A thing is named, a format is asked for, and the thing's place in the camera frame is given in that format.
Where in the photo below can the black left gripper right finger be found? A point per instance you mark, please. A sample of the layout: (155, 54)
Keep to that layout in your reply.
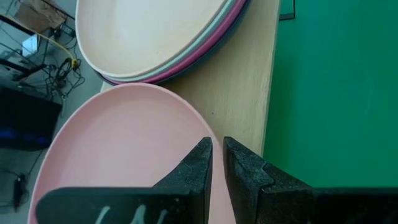
(280, 202)

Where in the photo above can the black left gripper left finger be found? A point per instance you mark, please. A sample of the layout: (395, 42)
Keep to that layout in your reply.
(186, 199)

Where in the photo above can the salmon pink plate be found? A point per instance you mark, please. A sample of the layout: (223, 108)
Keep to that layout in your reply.
(124, 140)

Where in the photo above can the magenta plate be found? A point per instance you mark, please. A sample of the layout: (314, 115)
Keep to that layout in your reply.
(213, 43)

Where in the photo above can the white plate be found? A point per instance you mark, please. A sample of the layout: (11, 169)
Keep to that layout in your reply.
(140, 34)

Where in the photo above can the green table mat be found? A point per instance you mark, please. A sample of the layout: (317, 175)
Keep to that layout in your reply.
(335, 93)

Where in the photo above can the black power adapter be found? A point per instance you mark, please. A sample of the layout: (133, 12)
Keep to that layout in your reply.
(19, 191)

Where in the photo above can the yellow power plug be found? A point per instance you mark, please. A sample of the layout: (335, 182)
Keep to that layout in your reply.
(74, 63)

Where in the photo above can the black computer case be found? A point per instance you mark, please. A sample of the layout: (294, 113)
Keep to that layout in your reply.
(28, 118)

